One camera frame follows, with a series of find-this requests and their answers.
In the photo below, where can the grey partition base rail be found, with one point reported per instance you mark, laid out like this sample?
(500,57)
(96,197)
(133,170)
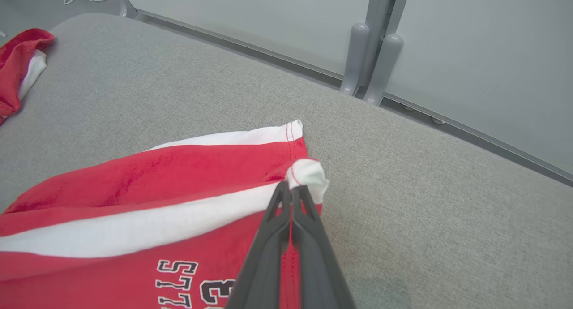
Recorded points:
(224,41)
(492,143)

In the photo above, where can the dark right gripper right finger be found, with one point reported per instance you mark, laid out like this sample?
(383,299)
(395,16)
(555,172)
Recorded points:
(318,273)

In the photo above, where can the grey partition post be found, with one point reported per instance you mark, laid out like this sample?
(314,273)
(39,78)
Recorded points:
(380,13)

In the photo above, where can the red and white garment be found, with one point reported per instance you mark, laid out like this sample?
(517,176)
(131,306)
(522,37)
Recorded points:
(13,62)

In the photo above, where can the grey partition end support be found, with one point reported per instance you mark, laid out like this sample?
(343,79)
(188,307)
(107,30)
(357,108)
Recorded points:
(123,2)

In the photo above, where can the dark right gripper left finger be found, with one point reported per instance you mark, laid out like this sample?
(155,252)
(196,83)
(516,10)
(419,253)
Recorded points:
(264,273)

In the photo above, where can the small grey rail foot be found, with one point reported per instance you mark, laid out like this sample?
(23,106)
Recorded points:
(408,107)
(438,121)

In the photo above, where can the red and white jersey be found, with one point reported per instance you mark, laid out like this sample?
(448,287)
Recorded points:
(134,174)

